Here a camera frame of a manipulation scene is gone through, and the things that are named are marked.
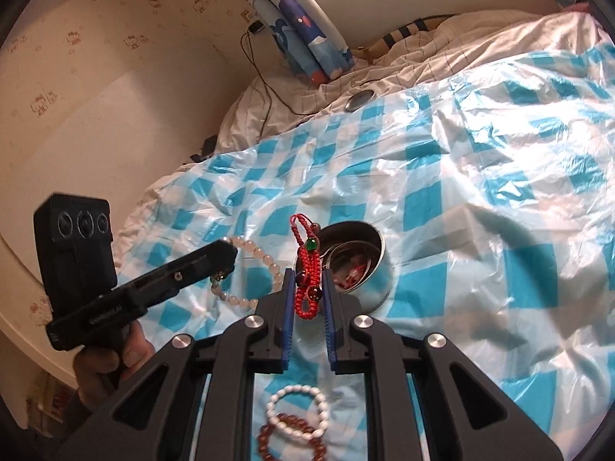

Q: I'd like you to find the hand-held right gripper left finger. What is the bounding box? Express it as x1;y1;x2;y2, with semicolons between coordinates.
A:
57;268;296;461

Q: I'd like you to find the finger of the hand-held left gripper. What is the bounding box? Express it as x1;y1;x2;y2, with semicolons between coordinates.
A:
114;239;238;310

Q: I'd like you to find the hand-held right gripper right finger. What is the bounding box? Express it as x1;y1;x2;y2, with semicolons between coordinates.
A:
322;268;564;461

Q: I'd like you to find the round metal tin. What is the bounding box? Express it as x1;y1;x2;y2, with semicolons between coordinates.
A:
316;221;396;316

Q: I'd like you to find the red cord bracelet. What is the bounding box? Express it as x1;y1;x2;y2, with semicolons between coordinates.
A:
289;213;333;321

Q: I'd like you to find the pale translucent bead bracelet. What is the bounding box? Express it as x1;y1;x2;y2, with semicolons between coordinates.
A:
210;237;285;316

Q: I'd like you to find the person's left hand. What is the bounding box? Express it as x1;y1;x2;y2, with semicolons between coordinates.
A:
71;321;155;410

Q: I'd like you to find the small black device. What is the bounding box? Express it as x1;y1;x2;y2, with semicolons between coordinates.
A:
189;136;218;164

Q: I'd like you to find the blue checked plastic sheet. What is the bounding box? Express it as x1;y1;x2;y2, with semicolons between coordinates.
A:
114;41;615;461

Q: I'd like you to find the round metal tin lid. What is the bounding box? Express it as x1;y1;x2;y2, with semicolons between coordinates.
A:
344;90;376;111

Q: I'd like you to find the blue patterned pillow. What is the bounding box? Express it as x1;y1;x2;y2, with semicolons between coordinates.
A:
254;0;357;83

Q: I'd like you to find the striped pillow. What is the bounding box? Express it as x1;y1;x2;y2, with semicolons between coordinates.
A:
382;15;435;45

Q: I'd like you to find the white bead bracelet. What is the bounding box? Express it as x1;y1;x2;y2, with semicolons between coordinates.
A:
266;383;331;443

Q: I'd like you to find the dark brown bead bracelet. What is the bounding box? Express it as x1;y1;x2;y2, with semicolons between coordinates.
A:
256;413;328;461

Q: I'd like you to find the black cable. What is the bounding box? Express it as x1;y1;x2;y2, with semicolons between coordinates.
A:
239;29;372;155

